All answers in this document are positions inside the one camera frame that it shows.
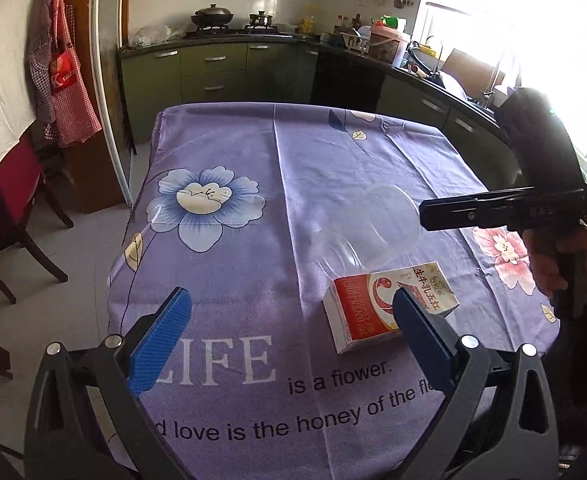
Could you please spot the clear plastic bag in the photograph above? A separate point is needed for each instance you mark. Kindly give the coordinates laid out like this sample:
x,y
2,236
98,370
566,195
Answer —
x,y
153,35

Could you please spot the red apron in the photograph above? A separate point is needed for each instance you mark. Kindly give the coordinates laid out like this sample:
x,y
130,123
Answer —
x,y
63,60

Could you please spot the checkered apron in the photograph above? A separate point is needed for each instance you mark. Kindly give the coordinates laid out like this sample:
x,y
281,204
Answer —
x,y
73,120

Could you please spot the metal dish rack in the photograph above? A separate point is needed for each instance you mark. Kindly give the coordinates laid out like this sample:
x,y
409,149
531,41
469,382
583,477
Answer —
x,y
356,42

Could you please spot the chrome sink faucet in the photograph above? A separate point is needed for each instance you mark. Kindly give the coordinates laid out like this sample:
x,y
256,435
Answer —
x,y
496,85

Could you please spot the yellow bottle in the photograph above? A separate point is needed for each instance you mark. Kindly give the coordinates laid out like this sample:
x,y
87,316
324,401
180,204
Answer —
x,y
309,21

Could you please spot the brown cardboard sheet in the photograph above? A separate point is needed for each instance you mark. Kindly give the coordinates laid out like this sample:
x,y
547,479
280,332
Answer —
x,y
468,72

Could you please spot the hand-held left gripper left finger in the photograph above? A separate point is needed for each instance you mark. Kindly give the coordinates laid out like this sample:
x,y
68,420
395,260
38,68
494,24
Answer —
x,y
161,340

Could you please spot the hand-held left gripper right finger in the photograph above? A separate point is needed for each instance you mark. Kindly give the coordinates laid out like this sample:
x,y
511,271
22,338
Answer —
x,y
418,325

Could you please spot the wooden chair with red seat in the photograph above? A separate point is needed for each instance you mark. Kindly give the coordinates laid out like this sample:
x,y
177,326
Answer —
x,y
13,185

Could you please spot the clear plastic cup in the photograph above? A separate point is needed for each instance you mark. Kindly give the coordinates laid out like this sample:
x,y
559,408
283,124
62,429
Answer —
x,y
373,230

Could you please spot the black built-in appliance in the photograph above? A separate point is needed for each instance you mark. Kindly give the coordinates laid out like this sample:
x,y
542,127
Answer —
x,y
346,80

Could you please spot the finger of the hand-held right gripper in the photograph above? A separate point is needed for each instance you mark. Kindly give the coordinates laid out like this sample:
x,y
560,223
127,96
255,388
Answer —
x,y
453,212

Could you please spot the steel pot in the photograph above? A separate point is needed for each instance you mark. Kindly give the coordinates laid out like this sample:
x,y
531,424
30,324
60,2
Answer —
x,y
261,20

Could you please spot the red and white milk carton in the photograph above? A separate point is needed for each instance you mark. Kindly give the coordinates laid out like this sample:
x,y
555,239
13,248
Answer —
x,y
363,310

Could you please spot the purple floral tablecloth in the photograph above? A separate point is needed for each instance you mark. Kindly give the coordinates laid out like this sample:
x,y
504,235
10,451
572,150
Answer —
x,y
273,185

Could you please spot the black wok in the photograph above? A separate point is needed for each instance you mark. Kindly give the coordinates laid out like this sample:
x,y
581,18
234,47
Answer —
x,y
212,16

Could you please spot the gas stove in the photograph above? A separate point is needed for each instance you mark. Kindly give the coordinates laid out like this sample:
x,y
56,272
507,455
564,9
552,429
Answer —
x,y
243,31

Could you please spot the green kitchen cabinets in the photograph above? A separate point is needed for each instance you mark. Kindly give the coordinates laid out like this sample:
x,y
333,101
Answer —
x,y
213,75

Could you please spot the person's right hand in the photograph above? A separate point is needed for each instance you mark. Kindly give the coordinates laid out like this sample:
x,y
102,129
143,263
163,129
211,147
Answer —
x,y
541,260

